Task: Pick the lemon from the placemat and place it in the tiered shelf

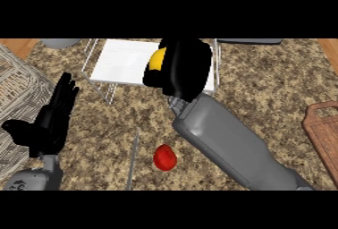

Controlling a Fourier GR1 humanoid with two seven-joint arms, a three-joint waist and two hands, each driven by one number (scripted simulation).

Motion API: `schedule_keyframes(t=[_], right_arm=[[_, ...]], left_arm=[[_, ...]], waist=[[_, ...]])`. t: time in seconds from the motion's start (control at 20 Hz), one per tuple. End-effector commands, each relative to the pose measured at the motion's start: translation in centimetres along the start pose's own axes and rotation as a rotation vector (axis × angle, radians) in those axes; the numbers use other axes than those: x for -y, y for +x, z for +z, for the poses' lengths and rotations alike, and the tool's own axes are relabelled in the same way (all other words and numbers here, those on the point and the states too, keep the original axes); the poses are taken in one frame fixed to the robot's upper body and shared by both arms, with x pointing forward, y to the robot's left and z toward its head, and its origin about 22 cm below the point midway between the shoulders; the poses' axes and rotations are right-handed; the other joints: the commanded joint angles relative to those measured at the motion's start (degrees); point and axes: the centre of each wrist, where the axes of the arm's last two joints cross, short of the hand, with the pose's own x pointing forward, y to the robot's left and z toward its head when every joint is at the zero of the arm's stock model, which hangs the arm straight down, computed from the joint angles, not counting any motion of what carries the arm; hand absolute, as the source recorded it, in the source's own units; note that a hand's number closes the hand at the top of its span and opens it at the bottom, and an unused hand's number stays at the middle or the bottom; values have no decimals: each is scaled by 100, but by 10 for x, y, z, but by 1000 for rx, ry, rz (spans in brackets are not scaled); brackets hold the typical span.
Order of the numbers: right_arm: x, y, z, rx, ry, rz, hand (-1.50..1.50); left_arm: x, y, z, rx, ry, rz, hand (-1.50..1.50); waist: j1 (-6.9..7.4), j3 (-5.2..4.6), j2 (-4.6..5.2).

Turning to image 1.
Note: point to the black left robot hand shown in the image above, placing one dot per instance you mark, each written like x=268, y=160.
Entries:
x=52, y=119

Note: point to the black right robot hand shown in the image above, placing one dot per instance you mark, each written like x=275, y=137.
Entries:
x=185, y=65

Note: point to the yellow lemon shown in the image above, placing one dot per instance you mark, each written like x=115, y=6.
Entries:
x=157, y=59

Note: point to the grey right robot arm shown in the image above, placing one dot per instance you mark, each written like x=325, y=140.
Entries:
x=234, y=143

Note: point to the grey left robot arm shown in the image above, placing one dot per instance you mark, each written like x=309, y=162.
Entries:
x=36, y=176

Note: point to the pale wicker basket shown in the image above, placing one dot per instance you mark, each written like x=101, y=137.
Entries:
x=20, y=113

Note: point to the flat grey appliance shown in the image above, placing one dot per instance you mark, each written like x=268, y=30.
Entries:
x=250, y=40

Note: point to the thin grey metal rod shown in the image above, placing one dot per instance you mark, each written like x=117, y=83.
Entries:
x=132, y=162

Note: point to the grey round bowl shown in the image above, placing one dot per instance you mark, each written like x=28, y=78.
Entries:
x=59, y=42

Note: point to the red fruit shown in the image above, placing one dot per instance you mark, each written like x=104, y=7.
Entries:
x=164, y=157

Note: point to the brown wooden cutting board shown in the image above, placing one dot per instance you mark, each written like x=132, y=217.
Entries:
x=324, y=137

